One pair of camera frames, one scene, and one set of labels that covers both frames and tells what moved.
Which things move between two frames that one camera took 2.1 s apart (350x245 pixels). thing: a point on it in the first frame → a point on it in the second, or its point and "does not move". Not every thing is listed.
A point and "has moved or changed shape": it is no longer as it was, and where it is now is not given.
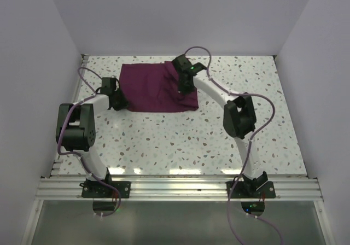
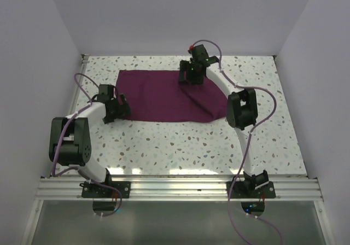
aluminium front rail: [178, 190] does not move
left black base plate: [97, 189] does not move
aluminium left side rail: [81, 72] does not move
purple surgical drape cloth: [155, 87] has moved or changed shape
